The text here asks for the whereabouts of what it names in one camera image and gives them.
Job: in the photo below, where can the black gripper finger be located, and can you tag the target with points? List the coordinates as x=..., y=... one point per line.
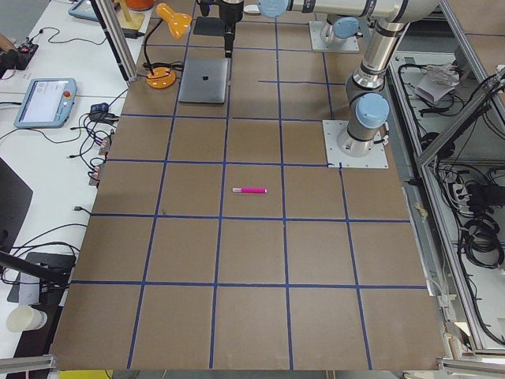
x=229, y=37

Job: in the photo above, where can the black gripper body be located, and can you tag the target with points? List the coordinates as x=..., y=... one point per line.
x=230, y=12

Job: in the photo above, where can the pink highlighter pen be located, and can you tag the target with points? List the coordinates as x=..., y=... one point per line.
x=249, y=190

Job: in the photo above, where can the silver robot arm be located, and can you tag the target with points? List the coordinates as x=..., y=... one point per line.
x=342, y=27
x=368, y=109

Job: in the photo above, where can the black mousepad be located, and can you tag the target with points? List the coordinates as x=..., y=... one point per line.
x=210, y=26

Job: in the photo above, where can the grey closed laptop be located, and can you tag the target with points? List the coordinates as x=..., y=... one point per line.
x=204, y=81

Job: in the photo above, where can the orange desk lamp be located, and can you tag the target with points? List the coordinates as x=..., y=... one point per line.
x=161, y=75

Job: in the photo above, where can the black power adapter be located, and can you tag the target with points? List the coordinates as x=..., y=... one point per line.
x=130, y=33

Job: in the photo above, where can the wooden stand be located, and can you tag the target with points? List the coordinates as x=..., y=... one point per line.
x=127, y=19

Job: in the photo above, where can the blue teach pendant tablet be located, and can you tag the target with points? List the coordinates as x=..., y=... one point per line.
x=47, y=103

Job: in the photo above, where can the white power strip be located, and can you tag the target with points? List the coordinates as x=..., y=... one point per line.
x=459, y=193

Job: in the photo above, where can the black monitor stand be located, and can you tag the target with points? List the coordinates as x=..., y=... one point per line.
x=42, y=277

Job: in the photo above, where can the white paper cup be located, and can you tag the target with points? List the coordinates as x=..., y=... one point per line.
x=25, y=318

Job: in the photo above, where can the aluminium frame post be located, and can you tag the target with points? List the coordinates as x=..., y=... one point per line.
x=115, y=36

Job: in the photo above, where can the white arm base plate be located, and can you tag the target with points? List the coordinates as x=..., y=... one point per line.
x=323, y=39
x=342, y=151

